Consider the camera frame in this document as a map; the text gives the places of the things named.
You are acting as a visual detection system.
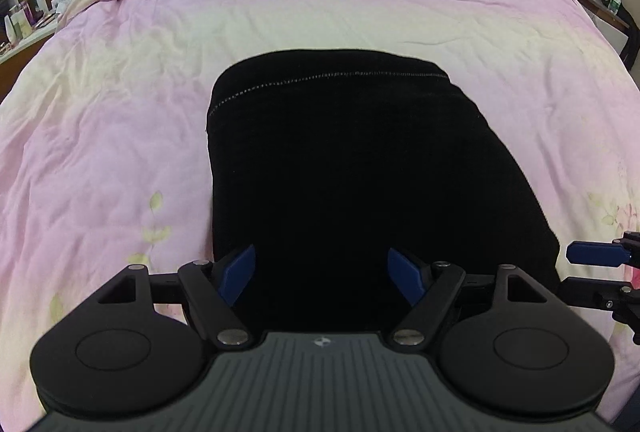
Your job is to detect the pink duvet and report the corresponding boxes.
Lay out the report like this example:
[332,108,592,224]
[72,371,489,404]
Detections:
[0,0,640,425]

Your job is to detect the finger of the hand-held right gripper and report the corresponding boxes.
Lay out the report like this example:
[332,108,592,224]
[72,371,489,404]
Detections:
[566,232,640,270]
[559,276,640,345]

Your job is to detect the wooden dresser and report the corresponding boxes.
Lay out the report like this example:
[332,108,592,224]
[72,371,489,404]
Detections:
[0,19,62,99]

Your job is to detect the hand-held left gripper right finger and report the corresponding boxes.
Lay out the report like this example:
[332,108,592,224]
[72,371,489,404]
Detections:
[387,247,552,353]

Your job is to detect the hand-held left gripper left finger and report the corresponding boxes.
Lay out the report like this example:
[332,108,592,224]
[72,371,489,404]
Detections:
[97,244,257,353]

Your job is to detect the wooden nightstand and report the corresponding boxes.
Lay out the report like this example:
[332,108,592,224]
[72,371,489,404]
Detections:
[554,0,632,58]

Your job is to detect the white cosmetic bottle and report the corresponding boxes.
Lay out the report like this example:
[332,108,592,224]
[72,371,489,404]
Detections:
[5,9,34,44]

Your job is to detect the black pants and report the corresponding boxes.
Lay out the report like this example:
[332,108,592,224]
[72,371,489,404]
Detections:
[205,48,561,334]

